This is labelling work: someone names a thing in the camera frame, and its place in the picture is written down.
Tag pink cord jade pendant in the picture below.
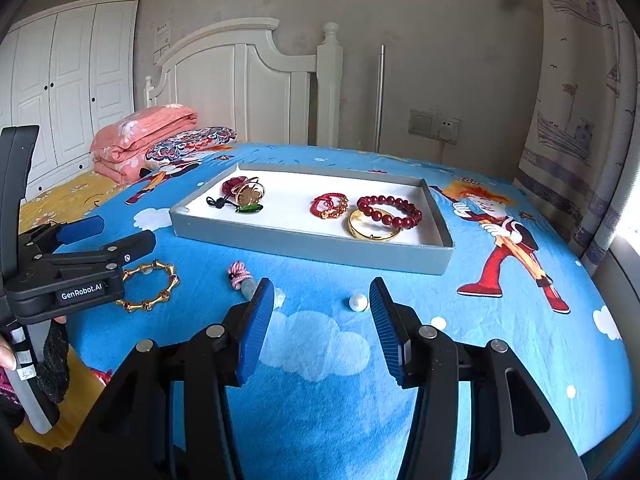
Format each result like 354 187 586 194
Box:
226 260 286 308

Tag ship printed curtain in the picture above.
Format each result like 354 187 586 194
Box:
515 0 640 276

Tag blue cartoon printed tablecloth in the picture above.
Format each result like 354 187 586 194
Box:
52 142 628 461

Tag pink folded quilt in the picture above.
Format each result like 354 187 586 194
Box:
90 104 198 185

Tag black cord gold pendant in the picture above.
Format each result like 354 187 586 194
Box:
206 180 266 215

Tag dark red bead bracelet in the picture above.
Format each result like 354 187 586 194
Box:
356 194 424 229

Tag grey cardboard box tray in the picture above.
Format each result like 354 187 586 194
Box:
169 162 456 276

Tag white wooden headboard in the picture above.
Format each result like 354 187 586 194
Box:
144 17 345 147

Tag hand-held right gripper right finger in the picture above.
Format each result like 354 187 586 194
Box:
369 277 588 480

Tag metal pole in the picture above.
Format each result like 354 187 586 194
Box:
375 44 387 153

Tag person's left hand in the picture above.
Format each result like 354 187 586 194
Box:
0 332 17 372

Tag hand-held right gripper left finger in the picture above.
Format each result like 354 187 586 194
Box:
70 277 276 480

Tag gold bamboo link bracelet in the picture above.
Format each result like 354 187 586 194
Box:
116 259 179 313

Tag gold bangle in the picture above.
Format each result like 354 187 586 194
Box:
347 207 403 242

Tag wall socket panel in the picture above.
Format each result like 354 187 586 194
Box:
409 109 462 143

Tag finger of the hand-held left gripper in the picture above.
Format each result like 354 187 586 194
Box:
34 230 157 282
20 215 107 257

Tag white wall notice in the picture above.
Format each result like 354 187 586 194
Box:
152 20 173 63

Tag white wardrobe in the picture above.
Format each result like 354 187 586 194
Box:
0 0 143 201

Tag red cord bracelet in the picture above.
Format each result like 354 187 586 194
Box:
310 192 350 221

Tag patterned round pillow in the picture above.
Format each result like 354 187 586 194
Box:
144 126 238 171

